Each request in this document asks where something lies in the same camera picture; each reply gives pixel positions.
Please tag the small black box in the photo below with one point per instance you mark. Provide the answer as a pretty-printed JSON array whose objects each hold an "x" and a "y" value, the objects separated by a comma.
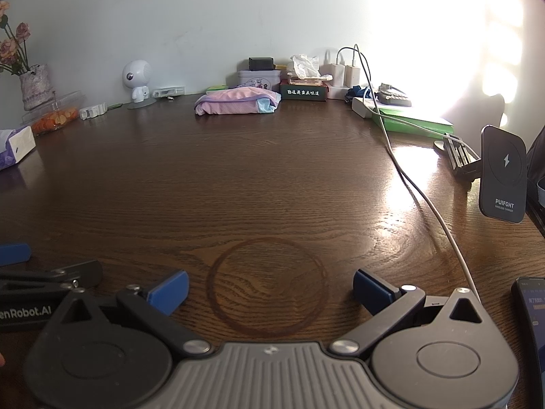
[{"x": 261, "y": 64}]

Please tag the silver folding stand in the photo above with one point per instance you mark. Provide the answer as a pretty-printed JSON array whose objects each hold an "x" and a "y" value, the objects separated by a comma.
[{"x": 457, "y": 157}]

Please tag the pile of small oranges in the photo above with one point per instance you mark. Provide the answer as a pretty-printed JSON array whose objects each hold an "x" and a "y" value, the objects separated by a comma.
[{"x": 55, "y": 121}]

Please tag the blue plastic object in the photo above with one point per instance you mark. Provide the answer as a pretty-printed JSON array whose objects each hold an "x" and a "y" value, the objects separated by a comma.
[{"x": 357, "y": 92}]

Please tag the green tissue packet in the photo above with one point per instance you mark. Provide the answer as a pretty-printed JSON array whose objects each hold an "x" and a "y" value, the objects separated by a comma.
[{"x": 216, "y": 88}]

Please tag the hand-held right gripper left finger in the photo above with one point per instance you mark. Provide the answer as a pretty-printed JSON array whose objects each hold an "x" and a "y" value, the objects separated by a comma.
[{"x": 168, "y": 293}]

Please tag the red green cardboard box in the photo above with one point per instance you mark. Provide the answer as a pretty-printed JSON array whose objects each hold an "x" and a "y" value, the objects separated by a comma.
[{"x": 303, "y": 92}]

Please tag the small green strip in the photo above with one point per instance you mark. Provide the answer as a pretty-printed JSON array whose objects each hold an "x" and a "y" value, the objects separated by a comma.
[{"x": 115, "y": 106}]

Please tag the dried pink flower bouquet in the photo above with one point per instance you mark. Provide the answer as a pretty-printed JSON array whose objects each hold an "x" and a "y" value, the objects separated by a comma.
[{"x": 19, "y": 36}]

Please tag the white robot-shaped figure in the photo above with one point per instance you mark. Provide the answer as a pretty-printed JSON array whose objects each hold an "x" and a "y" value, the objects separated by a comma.
[{"x": 137, "y": 76}]

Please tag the white rectangular box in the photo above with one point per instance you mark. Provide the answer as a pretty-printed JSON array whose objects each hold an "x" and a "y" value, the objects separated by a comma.
[{"x": 364, "y": 108}]

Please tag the beige keypad device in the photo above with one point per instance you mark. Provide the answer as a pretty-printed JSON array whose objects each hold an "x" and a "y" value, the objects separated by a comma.
[{"x": 398, "y": 100}]

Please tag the pink blue purple-trimmed garment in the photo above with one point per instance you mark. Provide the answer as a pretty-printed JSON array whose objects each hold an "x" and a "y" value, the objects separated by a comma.
[{"x": 232, "y": 100}]

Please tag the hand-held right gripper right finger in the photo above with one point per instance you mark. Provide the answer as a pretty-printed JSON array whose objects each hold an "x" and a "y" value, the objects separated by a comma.
[{"x": 371, "y": 290}]

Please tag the green book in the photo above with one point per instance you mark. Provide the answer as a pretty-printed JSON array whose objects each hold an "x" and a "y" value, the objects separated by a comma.
[{"x": 419, "y": 123}]

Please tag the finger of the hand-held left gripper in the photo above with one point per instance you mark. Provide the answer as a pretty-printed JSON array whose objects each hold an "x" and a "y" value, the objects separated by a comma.
[
  {"x": 85, "y": 273},
  {"x": 12, "y": 254}
]

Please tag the crumpled white tissue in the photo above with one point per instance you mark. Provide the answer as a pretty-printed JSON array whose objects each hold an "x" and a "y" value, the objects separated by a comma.
[{"x": 304, "y": 66}]

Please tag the black smartphone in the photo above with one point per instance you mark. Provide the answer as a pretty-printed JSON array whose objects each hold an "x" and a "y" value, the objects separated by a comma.
[{"x": 532, "y": 328}]

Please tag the flat white rectangular gadget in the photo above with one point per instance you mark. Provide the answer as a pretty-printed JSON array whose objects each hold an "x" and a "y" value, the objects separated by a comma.
[{"x": 168, "y": 92}]

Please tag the purple white tissue box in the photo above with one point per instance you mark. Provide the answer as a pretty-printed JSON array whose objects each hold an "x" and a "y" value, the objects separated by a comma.
[{"x": 19, "y": 147}]

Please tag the clear plastic fruit container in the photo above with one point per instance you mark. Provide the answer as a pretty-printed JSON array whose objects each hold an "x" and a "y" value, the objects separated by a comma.
[{"x": 64, "y": 102}]

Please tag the small white wall charger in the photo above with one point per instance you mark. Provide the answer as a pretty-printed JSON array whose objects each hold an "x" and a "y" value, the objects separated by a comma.
[{"x": 352, "y": 76}]

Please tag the lavender printed tin box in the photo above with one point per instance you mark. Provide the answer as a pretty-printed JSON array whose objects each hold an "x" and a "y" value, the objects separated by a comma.
[{"x": 257, "y": 82}]

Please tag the grey white plug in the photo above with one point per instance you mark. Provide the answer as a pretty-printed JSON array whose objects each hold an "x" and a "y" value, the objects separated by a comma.
[{"x": 387, "y": 87}]

